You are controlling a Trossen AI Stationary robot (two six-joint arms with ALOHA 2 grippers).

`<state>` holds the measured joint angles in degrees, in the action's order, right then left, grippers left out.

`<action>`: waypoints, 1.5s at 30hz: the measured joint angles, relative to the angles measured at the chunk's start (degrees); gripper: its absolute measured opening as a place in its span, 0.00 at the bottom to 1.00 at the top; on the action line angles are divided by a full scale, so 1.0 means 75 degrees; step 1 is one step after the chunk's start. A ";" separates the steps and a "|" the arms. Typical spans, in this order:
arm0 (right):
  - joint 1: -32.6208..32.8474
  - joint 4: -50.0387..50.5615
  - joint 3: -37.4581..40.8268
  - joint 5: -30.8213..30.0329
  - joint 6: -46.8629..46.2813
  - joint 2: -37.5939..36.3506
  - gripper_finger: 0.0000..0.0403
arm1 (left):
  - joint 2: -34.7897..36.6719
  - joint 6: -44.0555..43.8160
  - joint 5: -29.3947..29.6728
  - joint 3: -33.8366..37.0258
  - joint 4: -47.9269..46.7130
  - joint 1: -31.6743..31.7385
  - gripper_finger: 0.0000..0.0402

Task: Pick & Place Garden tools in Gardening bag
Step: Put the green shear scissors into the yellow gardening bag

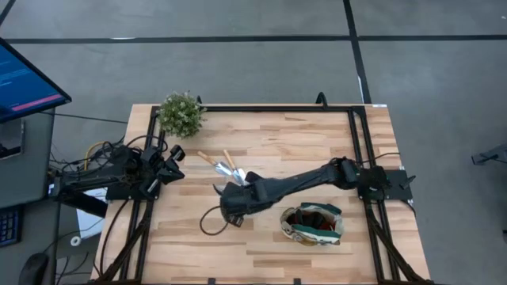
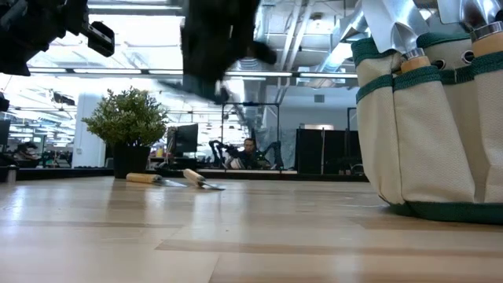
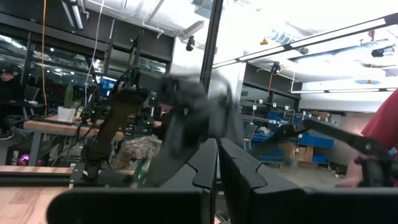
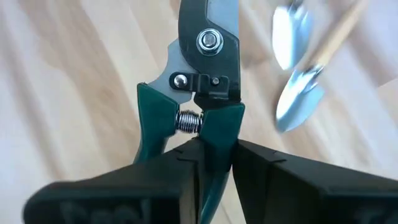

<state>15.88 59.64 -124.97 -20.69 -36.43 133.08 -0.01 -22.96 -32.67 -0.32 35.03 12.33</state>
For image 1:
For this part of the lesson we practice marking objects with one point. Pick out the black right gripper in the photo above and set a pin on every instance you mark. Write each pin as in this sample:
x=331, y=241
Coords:
x=245, y=198

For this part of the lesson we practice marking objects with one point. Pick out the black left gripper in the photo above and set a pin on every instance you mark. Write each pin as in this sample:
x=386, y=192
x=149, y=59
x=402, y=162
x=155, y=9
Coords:
x=156, y=170

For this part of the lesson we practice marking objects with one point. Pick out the red gardening glove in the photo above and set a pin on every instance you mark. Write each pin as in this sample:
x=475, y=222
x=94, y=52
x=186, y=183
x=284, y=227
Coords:
x=291, y=220

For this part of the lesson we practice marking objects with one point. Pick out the beige green gardening bag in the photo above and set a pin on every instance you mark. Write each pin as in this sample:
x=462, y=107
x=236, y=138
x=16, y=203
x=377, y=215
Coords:
x=317, y=233

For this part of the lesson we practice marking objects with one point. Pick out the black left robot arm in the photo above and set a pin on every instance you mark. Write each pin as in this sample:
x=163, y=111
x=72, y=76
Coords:
x=91, y=180

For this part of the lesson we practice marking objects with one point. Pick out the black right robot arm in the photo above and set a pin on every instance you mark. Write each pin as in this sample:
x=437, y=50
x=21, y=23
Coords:
x=309, y=180

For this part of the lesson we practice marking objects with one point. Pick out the green potted plant black pot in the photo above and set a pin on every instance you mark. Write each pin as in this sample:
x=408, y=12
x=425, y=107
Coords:
x=182, y=115

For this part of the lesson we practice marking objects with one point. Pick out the black table edge clamp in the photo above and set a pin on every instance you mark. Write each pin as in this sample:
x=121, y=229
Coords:
x=297, y=281
x=212, y=281

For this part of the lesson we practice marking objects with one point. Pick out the white paper sheet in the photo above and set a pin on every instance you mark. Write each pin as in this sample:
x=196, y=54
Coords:
x=89, y=221

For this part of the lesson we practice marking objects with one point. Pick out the white tape roll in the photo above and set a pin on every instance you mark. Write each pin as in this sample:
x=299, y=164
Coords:
x=75, y=240

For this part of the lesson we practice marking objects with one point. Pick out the grey desk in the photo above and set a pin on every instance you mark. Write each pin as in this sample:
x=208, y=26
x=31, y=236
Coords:
x=24, y=186

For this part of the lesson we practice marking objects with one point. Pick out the silver monitor stand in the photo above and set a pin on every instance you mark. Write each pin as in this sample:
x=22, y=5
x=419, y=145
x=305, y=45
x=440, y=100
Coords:
x=12, y=138

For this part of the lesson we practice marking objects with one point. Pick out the black computer mouse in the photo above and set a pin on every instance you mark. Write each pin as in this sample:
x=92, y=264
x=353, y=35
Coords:
x=33, y=269

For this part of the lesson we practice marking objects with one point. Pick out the black keyboard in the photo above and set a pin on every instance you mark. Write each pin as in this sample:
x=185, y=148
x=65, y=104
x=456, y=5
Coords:
x=8, y=227

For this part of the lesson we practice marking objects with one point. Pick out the blue lit computer monitor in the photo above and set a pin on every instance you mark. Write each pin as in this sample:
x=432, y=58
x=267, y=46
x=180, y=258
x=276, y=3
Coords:
x=24, y=87

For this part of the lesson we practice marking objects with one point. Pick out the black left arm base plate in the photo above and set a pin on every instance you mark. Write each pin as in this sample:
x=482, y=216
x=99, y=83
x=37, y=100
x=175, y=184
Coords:
x=119, y=194

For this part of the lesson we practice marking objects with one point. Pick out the black aluminium table frame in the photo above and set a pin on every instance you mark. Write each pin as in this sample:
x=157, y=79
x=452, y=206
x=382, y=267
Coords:
x=277, y=108

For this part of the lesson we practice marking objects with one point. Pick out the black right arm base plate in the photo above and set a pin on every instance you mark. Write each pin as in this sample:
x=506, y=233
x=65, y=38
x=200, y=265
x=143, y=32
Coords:
x=398, y=192

